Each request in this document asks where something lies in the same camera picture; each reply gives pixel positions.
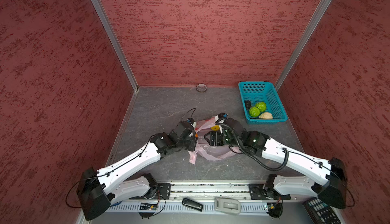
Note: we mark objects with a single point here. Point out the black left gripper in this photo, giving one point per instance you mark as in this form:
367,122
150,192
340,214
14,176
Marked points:
191,146

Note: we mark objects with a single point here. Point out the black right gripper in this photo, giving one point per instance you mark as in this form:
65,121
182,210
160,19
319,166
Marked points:
214,133

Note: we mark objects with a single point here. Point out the yellow fruit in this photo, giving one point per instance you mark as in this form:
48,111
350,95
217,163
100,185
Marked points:
215,128

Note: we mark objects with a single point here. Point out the pink plastic bag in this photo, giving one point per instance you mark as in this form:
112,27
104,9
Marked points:
208,152

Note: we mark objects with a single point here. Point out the dark avocado fruit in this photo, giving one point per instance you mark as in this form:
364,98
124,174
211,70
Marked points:
247,104

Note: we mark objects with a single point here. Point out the green fruit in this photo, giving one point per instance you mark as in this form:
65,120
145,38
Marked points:
254,112
261,106

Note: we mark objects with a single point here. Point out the beige brown fruit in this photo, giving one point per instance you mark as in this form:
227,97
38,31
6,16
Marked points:
266,115

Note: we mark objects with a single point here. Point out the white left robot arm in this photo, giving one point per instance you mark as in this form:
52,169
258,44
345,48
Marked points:
158,146

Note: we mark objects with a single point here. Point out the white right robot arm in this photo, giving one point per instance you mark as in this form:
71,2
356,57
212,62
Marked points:
321,178

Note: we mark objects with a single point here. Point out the black remote stick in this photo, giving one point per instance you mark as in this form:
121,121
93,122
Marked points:
192,204

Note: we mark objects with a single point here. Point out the teal plastic basket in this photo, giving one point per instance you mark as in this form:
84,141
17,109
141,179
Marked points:
256,92

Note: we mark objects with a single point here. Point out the left circuit board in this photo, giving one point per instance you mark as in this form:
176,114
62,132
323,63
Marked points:
148,207

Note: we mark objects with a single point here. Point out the circuit board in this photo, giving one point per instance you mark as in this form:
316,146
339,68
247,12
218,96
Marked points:
148,207
275,210

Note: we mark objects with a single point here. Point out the right circuit board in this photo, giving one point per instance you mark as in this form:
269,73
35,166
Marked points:
275,210

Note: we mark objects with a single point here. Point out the black calculator keypad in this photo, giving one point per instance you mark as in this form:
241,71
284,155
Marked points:
320,212

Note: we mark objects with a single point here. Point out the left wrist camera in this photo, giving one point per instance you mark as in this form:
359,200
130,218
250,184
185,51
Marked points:
184,129

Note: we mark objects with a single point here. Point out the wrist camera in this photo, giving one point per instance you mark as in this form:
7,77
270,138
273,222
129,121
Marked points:
221,116
184,129

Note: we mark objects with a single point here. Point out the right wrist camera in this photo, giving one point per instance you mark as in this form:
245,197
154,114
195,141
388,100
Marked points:
221,116

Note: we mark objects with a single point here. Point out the aluminium front rail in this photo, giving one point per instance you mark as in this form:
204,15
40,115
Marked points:
213,189

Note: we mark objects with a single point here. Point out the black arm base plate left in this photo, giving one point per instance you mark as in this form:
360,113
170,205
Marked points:
160,190

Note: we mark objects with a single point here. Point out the grey plastic handle device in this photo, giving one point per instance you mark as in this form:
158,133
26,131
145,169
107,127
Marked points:
227,206

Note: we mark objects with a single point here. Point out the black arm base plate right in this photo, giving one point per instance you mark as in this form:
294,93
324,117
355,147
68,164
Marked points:
258,192

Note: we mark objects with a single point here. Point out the aluminium corner post left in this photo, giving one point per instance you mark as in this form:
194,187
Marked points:
98,6

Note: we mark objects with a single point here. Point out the aluminium corner post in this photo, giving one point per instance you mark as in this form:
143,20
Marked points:
310,28
98,6

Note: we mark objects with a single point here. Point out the aluminium corner post right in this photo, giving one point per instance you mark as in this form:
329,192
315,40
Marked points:
310,28

